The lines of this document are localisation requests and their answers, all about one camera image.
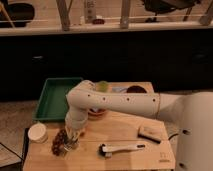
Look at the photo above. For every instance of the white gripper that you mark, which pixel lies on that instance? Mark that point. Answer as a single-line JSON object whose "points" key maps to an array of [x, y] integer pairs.
{"points": [[73, 135]]}

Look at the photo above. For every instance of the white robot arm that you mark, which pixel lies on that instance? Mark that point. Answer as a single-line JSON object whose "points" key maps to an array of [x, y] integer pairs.
{"points": [[192, 112]]}

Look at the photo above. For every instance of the metal cup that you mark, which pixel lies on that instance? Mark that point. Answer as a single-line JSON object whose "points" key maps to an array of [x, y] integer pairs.
{"points": [[71, 145]]}

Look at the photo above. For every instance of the green cup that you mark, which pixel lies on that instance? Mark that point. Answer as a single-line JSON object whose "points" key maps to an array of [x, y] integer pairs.
{"points": [[102, 86]]}

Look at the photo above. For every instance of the dark grape bunch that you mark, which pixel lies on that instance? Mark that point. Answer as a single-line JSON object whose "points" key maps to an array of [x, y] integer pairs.
{"points": [[58, 142]]}

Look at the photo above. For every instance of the orange bowl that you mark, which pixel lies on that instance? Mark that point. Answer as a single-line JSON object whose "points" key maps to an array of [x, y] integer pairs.
{"points": [[97, 113]]}

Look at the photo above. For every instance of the green plastic tray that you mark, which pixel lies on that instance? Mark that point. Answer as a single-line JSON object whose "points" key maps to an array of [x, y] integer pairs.
{"points": [[52, 105]]}

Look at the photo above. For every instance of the dark red bowl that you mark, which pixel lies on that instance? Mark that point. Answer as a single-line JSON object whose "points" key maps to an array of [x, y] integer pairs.
{"points": [[136, 89]]}

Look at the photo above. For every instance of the wooden block brush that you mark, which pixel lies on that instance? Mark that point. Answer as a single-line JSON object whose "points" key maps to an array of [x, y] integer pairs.
{"points": [[150, 134]]}

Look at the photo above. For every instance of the black chair left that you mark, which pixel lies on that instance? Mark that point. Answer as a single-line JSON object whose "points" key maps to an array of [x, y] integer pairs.
{"points": [[20, 13]]}

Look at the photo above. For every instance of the black office chair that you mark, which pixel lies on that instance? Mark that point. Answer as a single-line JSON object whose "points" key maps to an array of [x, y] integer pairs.
{"points": [[167, 6]]}

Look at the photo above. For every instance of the white handled dish brush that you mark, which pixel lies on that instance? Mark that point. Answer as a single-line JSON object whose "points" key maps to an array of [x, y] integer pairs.
{"points": [[107, 150]]}

